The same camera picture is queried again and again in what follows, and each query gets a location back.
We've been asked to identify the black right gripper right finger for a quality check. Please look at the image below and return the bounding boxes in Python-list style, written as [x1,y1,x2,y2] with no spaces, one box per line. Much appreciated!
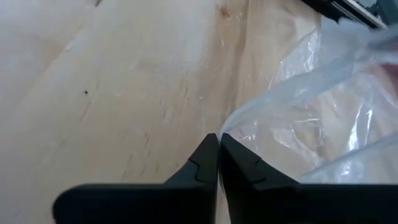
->
[220,133,398,224]

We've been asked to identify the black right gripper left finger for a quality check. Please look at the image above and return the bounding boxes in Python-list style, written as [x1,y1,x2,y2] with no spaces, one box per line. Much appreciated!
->
[52,133,220,224]

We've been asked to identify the clear plastic bag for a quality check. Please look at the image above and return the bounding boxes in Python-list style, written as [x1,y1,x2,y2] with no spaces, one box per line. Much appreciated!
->
[218,17,398,185]

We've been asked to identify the black aluminium rail frame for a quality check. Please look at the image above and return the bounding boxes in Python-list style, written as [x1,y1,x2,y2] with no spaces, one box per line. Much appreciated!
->
[300,0,389,30]

